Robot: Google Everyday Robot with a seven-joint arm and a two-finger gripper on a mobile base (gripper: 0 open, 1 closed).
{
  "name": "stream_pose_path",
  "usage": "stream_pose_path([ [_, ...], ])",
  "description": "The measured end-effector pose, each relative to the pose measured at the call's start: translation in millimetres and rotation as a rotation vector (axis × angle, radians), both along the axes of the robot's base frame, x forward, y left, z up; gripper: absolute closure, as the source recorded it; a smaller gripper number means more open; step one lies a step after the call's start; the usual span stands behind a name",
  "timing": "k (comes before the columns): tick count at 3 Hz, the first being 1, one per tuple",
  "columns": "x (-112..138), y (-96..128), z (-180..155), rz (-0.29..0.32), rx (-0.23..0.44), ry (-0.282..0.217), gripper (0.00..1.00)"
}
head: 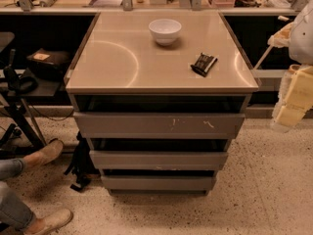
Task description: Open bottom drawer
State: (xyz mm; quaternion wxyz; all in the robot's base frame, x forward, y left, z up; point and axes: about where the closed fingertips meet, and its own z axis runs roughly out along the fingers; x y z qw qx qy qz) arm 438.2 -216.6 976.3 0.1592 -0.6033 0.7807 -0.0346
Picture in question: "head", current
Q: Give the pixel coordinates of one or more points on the black headphones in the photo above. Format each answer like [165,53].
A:
[20,85]

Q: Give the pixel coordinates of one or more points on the blue jeans leg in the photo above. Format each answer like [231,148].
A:
[13,211]
[11,168]

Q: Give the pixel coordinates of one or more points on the black side table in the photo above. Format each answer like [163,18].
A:
[23,115]

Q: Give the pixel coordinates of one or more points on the blue jeans leg upper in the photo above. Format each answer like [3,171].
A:
[11,168]

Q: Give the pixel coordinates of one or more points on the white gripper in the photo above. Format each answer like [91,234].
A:
[302,39]

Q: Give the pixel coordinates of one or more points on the grey drawer cabinet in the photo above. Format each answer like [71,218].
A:
[121,69]

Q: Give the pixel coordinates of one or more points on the grey top drawer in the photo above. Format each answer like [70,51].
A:
[154,126]

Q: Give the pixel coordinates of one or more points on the tan shoe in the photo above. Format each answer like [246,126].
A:
[49,223]
[49,153]

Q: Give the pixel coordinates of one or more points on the grey bottom drawer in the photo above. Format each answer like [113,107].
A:
[150,183]

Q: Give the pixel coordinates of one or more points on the tan shoe lower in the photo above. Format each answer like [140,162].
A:
[49,223]

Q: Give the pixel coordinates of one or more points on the tan shoe upper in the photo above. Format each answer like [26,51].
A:
[49,153]

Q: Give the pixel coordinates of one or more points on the grey drawer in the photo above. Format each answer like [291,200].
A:
[159,160]
[154,126]
[150,183]

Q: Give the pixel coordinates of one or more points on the blue jeans leg lower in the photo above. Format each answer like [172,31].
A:
[13,211]

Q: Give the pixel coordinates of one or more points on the white bowl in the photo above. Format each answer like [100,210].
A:
[165,31]

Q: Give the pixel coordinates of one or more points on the black snack packet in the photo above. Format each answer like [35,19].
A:
[203,64]

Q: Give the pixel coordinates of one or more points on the grey middle drawer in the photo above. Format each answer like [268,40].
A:
[159,160]

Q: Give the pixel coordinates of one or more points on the black bag with label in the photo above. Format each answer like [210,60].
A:
[49,65]

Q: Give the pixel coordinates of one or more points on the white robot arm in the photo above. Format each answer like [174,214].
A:
[301,37]

